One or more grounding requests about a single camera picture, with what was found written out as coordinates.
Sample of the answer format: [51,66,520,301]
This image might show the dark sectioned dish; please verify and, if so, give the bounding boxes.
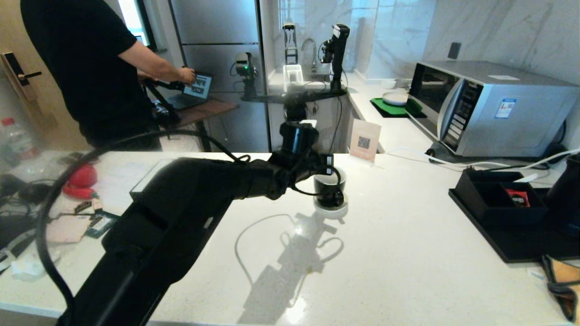
[59,152,98,166]

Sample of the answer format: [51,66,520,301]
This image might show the black electric kettle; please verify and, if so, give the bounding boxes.
[546,153,580,236]

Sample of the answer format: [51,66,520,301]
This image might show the clear water bottle red cap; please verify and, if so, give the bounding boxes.
[0,117,39,161]

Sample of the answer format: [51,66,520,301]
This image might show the black serving tray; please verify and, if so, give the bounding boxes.
[449,188,580,264]

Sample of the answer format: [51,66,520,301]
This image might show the crumpled white tissue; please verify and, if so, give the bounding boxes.
[10,251,59,279]

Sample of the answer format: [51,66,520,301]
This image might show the black round device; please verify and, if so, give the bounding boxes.
[18,183,50,204]

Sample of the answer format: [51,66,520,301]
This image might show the pink torn packet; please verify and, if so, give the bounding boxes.
[45,216,91,243]

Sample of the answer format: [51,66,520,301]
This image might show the window dark frame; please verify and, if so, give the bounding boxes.
[119,0,157,50]

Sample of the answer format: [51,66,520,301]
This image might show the black white jointed arm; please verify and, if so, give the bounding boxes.
[319,24,350,91]

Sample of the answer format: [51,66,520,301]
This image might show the white plate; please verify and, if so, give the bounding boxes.
[382,92,410,107]

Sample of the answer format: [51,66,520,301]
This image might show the black mug white inside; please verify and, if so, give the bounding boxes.
[314,168,347,209]

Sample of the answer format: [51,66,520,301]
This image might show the black teleoperation leader arms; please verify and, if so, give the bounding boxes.
[145,79,186,127]

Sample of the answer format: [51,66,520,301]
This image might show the silver refrigerator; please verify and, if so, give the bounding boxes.
[168,0,272,154]

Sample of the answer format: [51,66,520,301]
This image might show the person in black shirt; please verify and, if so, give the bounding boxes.
[20,0,196,152]

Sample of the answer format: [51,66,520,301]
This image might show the red chili pepper toy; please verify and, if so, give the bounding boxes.
[63,185,98,200]

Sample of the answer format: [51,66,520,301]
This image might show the black organizer box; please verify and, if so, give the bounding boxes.
[454,170,549,227]

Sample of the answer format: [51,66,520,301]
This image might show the printed white paper sheet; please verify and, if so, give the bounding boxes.
[97,161,155,213]

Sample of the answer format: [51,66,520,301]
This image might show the pink QR code sign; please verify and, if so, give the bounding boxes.
[349,119,382,163]

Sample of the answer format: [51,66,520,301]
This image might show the wooden desk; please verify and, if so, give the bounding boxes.
[156,97,240,152]

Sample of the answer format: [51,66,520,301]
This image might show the black door lock handle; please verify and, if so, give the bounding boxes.
[0,52,42,91]

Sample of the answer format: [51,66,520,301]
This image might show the black cable with plug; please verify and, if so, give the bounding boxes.
[0,179,59,231]

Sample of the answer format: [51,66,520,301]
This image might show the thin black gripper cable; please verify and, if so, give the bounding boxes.
[290,165,343,198]

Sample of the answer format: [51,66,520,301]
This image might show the orange cloth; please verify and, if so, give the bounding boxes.
[541,254,580,322]

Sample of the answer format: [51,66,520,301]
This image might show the chrome faucet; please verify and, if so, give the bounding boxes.
[301,38,319,73]

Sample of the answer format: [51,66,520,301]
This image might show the black tissue box white lid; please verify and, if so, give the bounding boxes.
[129,158,175,202]

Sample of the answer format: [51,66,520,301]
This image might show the white power cable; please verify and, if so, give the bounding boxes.
[384,147,580,173]

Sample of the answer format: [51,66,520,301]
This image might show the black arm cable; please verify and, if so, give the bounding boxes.
[36,129,252,326]

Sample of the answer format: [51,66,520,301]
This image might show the silver microwave oven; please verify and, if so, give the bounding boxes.
[406,61,580,158]

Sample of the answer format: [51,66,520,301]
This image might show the red strawberry toy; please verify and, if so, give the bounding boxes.
[68,164,97,188]

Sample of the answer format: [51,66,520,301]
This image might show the white round coaster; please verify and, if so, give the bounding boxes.
[314,199,349,220]

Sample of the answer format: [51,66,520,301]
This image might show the teal tea bag packet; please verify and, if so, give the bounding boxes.
[86,213,119,239]

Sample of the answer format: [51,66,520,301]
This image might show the red sachet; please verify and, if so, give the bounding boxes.
[505,189,531,208]

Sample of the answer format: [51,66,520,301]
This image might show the open laptop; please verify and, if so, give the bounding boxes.
[170,74,213,110]

